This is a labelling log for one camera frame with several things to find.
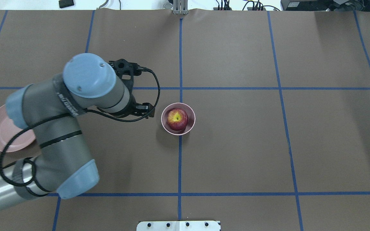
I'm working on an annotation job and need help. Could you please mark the brown paper table cover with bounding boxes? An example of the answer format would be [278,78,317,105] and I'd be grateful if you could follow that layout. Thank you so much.
[0,9,370,231]

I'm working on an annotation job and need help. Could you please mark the metal bracket with holes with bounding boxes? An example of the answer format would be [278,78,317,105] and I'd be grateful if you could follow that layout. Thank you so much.
[136,220,221,231]

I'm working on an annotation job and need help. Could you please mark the red apple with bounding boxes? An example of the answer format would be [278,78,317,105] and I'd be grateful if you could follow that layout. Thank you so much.
[166,108,189,131]

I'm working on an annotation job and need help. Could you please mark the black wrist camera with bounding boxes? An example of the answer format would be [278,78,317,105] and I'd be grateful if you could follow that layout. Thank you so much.
[108,59,153,80]

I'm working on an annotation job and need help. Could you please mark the aluminium camera post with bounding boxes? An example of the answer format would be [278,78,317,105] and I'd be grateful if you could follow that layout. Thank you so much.
[169,0,189,15]

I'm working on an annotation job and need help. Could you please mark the pink plate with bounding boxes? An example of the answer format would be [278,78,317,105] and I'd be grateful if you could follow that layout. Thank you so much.
[0,105,36,152]

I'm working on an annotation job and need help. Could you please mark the pink bowl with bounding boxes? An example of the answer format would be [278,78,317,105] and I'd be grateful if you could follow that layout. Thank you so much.
[161,103,196,136]

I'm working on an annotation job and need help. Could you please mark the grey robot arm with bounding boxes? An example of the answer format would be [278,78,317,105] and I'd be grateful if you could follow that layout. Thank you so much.
[0,53,161,211]

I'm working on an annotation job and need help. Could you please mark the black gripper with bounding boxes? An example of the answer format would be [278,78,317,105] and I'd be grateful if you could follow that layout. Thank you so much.
[114,88,155,118]

